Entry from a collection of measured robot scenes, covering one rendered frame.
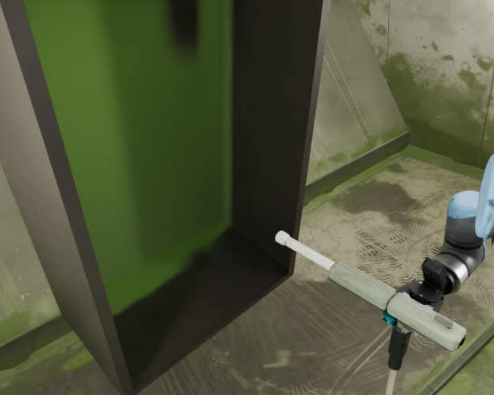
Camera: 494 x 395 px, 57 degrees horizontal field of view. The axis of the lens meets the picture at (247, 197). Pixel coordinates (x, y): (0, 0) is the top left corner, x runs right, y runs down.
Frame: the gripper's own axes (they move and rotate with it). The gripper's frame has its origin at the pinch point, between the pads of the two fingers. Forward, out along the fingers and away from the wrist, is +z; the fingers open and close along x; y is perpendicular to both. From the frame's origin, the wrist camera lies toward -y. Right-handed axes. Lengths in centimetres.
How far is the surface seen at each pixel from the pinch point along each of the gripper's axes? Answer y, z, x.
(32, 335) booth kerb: 64, 47, 120
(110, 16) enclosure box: -57, 17, 68
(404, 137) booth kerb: 53, -178, 87
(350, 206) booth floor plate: 65, -109, 78
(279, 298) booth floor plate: 66, -34, 63
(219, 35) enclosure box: -46, -13, 67
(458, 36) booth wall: -11, -177, 68
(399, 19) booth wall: -13, -183, 104
